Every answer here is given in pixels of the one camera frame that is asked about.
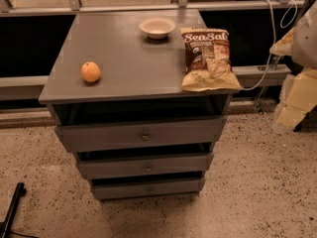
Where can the grey bottom drawer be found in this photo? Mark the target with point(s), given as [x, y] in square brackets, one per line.
[141, 189]

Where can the grey drawer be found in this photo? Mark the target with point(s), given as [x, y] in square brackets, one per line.
[97, 137]
[145, 166]
[141, 189]

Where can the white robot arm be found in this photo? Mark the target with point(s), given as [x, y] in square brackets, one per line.
[298, 96]

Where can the grey wooden drawer cabinet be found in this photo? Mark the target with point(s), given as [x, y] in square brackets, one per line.
[188, 106]

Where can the grey top drawer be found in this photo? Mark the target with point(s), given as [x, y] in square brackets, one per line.
[97, 137]

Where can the grey middle drawer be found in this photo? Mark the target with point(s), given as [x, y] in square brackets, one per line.
[145, 166]

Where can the sea salt chips bag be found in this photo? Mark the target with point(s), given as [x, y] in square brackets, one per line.
[207, 60]

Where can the orange fruit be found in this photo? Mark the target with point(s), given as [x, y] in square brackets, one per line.
[90, 71]

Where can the white paper bowl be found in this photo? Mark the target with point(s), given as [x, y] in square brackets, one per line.
[157, 27]

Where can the black bar on floor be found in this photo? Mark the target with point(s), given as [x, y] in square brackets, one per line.
[5, 226]

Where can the metal railing frame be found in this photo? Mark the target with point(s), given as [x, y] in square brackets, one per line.
[44, 43]

